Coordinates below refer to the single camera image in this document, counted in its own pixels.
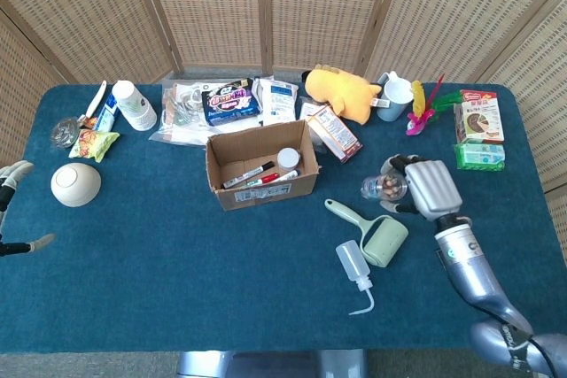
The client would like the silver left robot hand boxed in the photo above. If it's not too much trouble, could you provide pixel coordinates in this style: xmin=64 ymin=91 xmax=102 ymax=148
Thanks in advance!
xmin=0 ymin=159 xmax=57 ymax=258

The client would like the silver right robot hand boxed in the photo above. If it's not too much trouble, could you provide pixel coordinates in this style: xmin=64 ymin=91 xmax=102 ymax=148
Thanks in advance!
xmin=378 ymin=153 xmax=463 ymax=222

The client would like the clear plastic snack jar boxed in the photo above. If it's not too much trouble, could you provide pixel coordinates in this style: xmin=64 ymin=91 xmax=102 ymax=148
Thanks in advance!
xmin=360 ymin=168 xmax=409 ymax=202

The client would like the light green lint roller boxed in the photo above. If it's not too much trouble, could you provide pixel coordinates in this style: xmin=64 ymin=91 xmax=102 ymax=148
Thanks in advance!
xmin=323 ymin=198 xmax=410 ymax=269

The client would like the translucent white wash bottle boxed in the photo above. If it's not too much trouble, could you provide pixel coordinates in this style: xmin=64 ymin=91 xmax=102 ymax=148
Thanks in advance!
xmin=334 ymin=239 xmax=377 ymax=317

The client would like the brown cardboard box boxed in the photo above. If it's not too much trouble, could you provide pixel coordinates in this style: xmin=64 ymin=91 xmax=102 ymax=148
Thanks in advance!
xmin=205 ymin=120 xmax=322 ymax=212

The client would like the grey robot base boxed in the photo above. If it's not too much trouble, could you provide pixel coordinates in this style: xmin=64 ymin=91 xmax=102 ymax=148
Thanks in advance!
xmin=175 ymin=348 xmax=369 ymax=378

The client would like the green tissue pack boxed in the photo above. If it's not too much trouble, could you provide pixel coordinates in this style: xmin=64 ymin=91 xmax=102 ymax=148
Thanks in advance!
xmin=453 ymin=142 xmax=507 ymax=173

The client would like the beige upturned bowl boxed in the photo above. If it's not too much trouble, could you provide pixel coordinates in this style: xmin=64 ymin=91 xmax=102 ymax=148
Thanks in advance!
xmin=50 ymin=161 xmax=103 ymax=209

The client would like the colourful feather shuttlecock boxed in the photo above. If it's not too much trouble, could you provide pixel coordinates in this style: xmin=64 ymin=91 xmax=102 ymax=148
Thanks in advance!
xmin=405 ymin=73 xmax=462 ymax=137

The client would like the white red cereal carton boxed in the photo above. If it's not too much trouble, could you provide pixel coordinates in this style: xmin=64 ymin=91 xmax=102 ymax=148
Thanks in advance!
xmin=453 ymin=89 xmax=506 ymax=146

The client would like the yellow green snack bag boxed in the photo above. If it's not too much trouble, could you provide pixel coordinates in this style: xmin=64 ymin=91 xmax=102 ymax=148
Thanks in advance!
xmin=67 ymin=128 xmax=121 ymax=164

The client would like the light blue cup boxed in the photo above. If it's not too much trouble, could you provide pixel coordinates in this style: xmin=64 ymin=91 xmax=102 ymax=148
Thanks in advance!
xmin=376 ymin=71 xmax=416 ymax=123

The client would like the orange brown snack carton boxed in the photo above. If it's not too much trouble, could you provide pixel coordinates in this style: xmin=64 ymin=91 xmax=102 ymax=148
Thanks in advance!
xmin=305 ymin=105 xmax=364 ymax=165

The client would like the yellow plush toy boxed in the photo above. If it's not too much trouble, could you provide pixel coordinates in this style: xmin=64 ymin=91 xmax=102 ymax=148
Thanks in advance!
xmin=301 ymin=64 xmax=384 ymax=127

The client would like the stack of paper cups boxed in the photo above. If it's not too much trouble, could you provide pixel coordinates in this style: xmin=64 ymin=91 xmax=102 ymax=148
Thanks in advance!
xmin=111 ymin=80 xmax=159 ymax=133

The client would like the blue capped marker pen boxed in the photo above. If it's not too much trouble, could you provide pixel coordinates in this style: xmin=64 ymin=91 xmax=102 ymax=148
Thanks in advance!
xmin=273 ymin=168 xmax=302 ymax=184

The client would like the small round grey-lidded tin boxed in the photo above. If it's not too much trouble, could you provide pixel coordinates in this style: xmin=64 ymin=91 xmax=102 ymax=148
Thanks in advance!
xmin=276 ymin=147 xmax=302 ymax=172

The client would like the red capped marker pen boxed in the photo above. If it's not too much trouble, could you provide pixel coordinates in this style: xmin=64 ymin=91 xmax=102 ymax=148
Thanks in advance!
xmin=245 ymin=172 xmax=282 ymax=189

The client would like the white pouch blue label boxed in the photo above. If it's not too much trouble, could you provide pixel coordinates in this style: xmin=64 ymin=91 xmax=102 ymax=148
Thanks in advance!
xmin=257 ymin=78 xmax=300 ymax=128

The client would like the clear plastic zip bag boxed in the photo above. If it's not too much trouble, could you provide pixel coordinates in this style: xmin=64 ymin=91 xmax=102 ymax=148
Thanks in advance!
xmin=148 ymin=79 xmax=223 ymax=148

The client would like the black capped marker pen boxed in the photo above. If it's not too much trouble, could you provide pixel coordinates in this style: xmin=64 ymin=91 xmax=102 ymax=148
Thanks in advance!
xmin=221 ymin=160 xmax=276 ymax=190

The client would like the dark blue pad pack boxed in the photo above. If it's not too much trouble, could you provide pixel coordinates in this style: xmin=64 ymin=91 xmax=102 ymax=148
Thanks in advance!
xmin=200 ymin=77 xmax=263 ymax=128

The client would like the woven rattan folding screen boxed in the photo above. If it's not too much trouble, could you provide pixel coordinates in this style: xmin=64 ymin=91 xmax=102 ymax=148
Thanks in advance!
xmin=0 ymin=0 xmax=567 ymax=196

